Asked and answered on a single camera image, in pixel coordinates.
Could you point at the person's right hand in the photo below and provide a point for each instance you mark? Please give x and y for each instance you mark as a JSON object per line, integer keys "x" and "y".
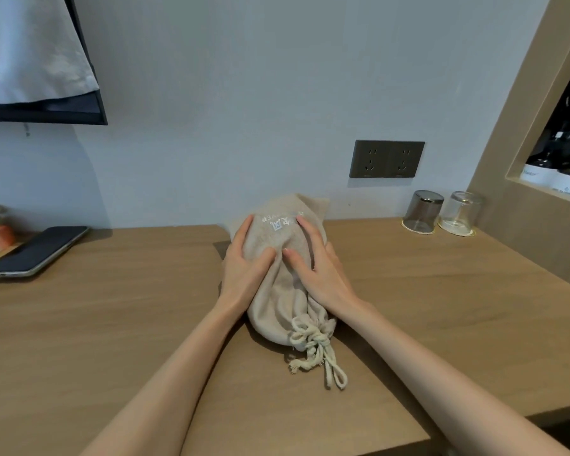
{"x": 328, "y": 284}

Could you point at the person's left hand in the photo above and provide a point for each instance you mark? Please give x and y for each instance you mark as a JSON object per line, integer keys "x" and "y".
{"x": 240, "y": 280}

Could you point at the person's right forearm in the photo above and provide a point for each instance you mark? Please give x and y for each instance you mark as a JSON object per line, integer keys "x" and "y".
{"x": 456, "y": 384}

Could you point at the person's left forearm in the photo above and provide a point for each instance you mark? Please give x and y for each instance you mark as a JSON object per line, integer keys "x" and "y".
{"x": 166, "y": 389}

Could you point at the round gold-rimmed coaster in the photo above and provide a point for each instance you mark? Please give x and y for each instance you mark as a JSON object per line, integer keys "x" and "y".
{"x": 415, "y": 231}
{"x": 456, "y": 232}

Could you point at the grey smoked glass cup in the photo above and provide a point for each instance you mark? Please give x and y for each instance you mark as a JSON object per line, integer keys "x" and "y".
{"x": 423, "y": 211}

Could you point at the clear glass cup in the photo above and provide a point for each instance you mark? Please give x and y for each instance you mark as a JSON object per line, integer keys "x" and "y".
{"x": 461, "y": 211}

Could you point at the black smartphone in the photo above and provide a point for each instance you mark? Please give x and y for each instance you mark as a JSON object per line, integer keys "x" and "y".
{"x": 33, "y": 251}

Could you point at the black television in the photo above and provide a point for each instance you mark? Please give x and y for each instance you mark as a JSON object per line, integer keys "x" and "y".
{"x": 90, "y": 116}

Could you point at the white cloth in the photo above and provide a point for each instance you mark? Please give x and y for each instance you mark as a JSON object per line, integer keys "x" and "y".
{"x": 28, "y": 47}

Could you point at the dark grey wall socket panel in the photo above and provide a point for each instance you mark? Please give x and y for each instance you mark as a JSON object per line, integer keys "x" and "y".
{"x": 387, "y": 159}

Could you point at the wooden niche frame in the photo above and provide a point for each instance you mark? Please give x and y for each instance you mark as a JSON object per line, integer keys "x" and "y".
{"x": 503, "y": 232}

